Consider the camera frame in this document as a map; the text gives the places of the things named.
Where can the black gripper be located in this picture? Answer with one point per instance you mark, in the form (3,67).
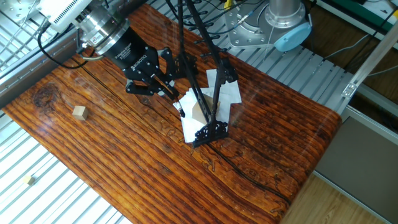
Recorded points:
(135,56)

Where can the thin calligraphy brush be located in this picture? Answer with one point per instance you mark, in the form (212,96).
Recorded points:
(179,107)

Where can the grey robot base column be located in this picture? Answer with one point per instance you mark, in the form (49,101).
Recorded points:
(286,9)

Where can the black metal pen rack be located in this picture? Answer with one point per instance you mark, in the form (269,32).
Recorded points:
(206,102)

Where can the white paper sheet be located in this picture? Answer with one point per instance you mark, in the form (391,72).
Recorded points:
(191,132)
(231,92)
(186,109)

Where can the large wooden block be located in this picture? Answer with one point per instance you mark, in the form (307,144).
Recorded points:
(200,113)

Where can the small wooden cube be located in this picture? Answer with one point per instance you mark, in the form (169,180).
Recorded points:
(79,112)

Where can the tiny yellow cube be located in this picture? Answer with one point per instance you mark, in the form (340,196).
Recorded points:
(31,180)

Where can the green board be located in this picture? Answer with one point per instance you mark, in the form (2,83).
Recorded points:
(382,9)

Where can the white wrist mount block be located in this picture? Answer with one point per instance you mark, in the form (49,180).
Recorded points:
(59,9)

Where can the white aluminium frame post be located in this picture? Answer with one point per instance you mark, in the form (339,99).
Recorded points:
(373,57)

